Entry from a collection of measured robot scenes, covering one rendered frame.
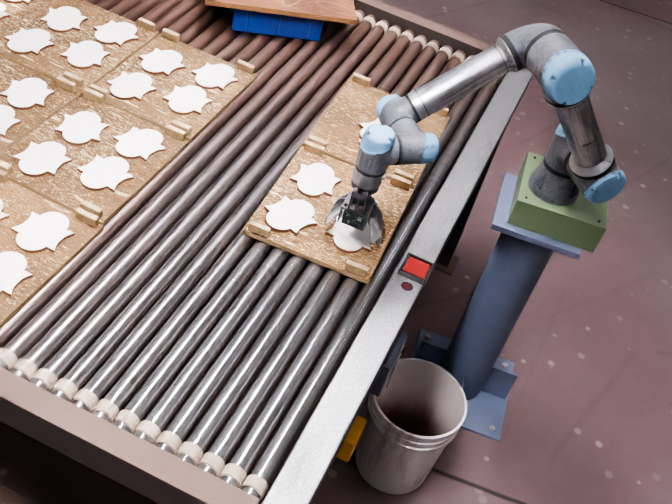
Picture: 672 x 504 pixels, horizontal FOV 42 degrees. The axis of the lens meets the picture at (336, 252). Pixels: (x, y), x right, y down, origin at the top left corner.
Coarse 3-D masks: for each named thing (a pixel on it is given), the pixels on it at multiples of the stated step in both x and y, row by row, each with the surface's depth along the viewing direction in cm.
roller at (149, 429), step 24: (432, 48) 309; (408, 72) 294; (264, 264) 217; (264, 288) 214; (240, 312) 205; (216, 336) 198; (192, 360) 192; (192, 384) 189; (168, 408) 182; (144, 432) 176
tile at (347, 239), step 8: (336, 224) 228; (344, 224) 229; (368, 224) 231; (328, 232) 226; (336, 232) 226; (344, 232) 227; (352, 232) 228; (360, 232) 228; (368, 232) 229; (336, 240) 224; (344, 240) 225; (352, 240) 225; (360, 240) 226; (368, 240) 227; (344, 248) 223; (352, 248) 223; (360, 248) 224; (368, 248) 224
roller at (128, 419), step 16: (416, 48) 307; (400, 64) 296; (384, 80) 288; (256, 256) 219; (240, 272) 213; (224, 288) 209; (240, 288) 213; (208, 304) 204; (224, 304) 206; (208, 320) 201; (192, 336) 196; (176, 352) 192; (160, 368) 189; (176, 368) 191; (144, 384) 186; (160, 384) 186; (144, 400) 182; (128, 416) 178
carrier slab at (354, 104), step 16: (336, 96) 272; (352, 96) 274; (368, 96) 276; (336, 112) 266; (352, 112) 268; (368, 112) 270; (320, 128) 259; (336, 128) 260; (352, 128) 262; (432, 128) 270; (336, 144) 255; (352, 144) 256; (352, 160) 251; (416, 176) 252
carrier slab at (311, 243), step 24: (288, 168) 243; (336, 168) 247; (288, 192) 235; (336, 192) 239; (384, 192) 244; (408, 192) 246; (264, 216) 227; (384, 216) 236; (264, 240) 222; (288, 240) 222; (312, 240) 224; (384, 240) 229; (336, 264) 220
